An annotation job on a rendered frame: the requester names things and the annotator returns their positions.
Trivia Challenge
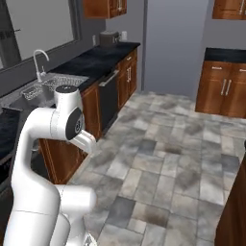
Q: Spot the grey framed window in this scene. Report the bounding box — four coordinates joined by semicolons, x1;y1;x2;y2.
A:
0;0;82;71

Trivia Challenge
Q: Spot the brown cupboard under sink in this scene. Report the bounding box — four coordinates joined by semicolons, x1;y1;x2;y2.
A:
38;82;103;185

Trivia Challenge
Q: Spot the dark brown island cabinet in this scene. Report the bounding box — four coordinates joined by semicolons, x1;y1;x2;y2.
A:
213;138;246;246

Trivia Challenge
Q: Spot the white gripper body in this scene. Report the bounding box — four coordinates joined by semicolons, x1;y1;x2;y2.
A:
73;129;97;155

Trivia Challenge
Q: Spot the white curved tap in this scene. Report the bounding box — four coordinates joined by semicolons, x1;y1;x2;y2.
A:
33;48;51;83

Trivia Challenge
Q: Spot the black dishwasher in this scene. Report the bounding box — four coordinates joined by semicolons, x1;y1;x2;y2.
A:
97;69;120;131

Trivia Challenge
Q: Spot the brown base cupboard with drawer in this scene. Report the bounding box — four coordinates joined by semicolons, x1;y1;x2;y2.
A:
115;48;139;111

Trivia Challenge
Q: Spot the dark grey toaster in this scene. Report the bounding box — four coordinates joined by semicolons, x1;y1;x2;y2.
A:
98;30;121;48

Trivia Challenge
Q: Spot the steel sink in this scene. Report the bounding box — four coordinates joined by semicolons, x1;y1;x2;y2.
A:
8;72;90;111

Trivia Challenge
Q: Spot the brown base cupboard run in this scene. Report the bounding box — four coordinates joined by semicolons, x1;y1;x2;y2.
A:
194;60;246;119

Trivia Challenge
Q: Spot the brown wall cupboard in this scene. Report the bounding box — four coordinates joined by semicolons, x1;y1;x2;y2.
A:
82;0;128;19
211;0;246;21

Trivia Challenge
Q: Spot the silver dishwasher handle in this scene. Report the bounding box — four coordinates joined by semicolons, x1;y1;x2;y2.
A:
98;69;120;88

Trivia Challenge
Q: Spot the wire mesh basket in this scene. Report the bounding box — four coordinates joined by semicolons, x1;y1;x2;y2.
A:
20;84;44;102

